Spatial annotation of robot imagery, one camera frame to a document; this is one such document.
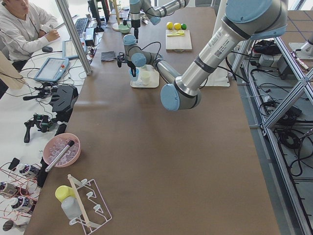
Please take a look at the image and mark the pink bowl with ice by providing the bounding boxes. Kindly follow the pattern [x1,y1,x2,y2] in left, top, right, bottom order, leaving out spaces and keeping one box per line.
[43,133,82,168]

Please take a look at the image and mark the computer mouse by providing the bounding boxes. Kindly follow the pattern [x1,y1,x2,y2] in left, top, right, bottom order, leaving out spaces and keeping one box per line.
[42,46,53,52]

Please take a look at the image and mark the blue teach pendant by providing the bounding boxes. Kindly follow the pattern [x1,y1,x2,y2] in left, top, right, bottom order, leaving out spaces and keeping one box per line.
[62,40,78,60]
[34,57,69,82]

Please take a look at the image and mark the aluminium frame post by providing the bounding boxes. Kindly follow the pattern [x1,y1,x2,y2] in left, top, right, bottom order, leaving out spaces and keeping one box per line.
[55,0,92,75]

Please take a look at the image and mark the black keyboard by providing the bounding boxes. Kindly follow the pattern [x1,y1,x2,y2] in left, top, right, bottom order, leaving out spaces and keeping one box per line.
[74,18,89,37]

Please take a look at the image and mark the whole yellow lemon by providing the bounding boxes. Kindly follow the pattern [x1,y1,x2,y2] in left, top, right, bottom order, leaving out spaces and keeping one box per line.
[174,23,181,30]
[166,22,173,30]

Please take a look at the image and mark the metal scoop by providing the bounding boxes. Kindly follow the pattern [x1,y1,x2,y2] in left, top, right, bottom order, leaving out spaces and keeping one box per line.
[140,14,150,24]

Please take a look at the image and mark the white wire cup rack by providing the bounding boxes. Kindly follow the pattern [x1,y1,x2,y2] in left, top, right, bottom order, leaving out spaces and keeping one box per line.
[67,174,112,235]

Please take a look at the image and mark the clear frosted tumbler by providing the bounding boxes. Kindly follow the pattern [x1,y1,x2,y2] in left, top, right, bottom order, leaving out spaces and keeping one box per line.
[61,196,82,220]

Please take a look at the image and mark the green bowl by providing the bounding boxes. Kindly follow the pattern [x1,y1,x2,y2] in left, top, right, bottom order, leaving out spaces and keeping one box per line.
[118,23,131,34]

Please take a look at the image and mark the black handheld gripper controller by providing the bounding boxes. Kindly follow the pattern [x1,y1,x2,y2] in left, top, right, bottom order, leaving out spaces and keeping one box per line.
[23,113,56,143]

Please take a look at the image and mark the grey folded cloth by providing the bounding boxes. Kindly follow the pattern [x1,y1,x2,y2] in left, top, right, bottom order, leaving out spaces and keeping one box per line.
[101,51,116,62]

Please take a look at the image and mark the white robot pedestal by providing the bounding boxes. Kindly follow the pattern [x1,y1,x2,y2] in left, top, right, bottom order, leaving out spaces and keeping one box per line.
[205,0,230,87]

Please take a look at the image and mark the yellow tumbler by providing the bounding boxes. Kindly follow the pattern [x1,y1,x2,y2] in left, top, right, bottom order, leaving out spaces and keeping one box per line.
[55,185,75,202]

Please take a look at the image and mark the cream white cup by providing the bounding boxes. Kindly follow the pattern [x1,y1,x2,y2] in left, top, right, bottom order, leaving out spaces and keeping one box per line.
[141,71,150,85]

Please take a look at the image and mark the wooden cup stand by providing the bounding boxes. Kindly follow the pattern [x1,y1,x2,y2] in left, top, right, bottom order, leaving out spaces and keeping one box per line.
[110,0,121,32]

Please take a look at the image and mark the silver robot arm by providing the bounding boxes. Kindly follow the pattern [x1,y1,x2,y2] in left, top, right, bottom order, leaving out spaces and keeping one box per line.
[117,0,288,111]
[123,0,189,42]

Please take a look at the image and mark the seated person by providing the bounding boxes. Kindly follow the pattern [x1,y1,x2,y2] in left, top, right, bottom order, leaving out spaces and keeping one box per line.
[0,0,60,71]

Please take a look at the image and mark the wooden cutting board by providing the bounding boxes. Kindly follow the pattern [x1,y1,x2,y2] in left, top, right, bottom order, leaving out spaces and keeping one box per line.
[165,29,192,52]

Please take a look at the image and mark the green lime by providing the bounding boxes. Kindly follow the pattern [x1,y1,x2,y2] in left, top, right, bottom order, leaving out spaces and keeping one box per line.
[181,23,187,30]

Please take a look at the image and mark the yellow plastic knife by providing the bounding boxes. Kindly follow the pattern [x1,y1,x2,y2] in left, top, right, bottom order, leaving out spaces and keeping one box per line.
[166,34,185,37]

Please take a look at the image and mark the blue cup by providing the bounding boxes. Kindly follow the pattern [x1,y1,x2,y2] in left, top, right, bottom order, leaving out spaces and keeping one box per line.
[129,69,139,82]

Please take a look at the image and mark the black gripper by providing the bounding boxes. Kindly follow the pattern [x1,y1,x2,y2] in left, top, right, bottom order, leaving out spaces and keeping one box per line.
[123,18,141,42]
[116,52,136,76]

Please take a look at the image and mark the cream rabbit tray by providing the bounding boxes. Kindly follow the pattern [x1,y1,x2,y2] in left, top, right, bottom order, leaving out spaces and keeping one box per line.
[130,65,159,88]

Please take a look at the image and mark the metal muddler tool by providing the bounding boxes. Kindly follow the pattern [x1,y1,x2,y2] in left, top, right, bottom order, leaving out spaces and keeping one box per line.
[45,140,75,172]

